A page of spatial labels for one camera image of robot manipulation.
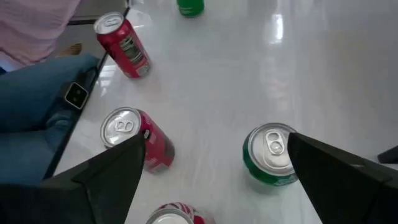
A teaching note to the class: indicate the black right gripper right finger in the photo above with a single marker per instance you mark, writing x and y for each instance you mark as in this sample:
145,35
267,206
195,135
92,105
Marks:
342,186

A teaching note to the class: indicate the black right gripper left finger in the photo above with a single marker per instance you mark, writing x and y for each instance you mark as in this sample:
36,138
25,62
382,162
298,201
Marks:
102,186

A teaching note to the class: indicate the person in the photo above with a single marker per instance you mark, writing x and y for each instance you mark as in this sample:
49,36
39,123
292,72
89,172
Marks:
28,93

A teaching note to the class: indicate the red Coca-Cola original taste can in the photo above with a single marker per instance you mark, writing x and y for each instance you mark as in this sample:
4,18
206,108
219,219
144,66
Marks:
177,214

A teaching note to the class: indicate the red Star Wars Coca-Cola can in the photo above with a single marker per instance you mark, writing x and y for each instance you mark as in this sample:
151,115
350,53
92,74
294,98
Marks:
121,126

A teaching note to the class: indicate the red Coke Zero can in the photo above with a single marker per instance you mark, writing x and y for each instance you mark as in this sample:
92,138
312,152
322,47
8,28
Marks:
127,49

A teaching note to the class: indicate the green Sprite can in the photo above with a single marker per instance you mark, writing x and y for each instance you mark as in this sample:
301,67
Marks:
267,155
190,7

